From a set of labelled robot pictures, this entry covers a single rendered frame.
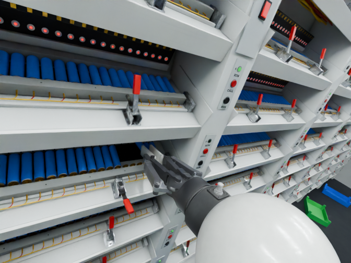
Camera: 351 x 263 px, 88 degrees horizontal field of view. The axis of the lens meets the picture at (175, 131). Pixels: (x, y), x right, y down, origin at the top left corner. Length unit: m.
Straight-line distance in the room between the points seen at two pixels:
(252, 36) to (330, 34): 0.69
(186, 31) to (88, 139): 0.25
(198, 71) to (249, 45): 0.13
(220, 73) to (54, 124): 0.34
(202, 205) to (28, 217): 0.33
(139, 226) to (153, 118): 0.40
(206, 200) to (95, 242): 0.40
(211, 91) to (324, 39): 0.76
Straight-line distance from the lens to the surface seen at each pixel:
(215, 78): 0.44
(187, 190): 0.35
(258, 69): 0.56
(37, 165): 0.49
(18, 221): 0.47
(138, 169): 0.50
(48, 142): 0.35
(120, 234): 0.66
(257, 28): 0.47
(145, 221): 0.69
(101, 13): 0.30
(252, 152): 0.90
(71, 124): 0.34
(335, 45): 1.10
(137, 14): 0.31
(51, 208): 0.47
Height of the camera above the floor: 1.26
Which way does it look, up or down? 25 degrees down
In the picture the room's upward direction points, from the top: 17 degrees clockwise
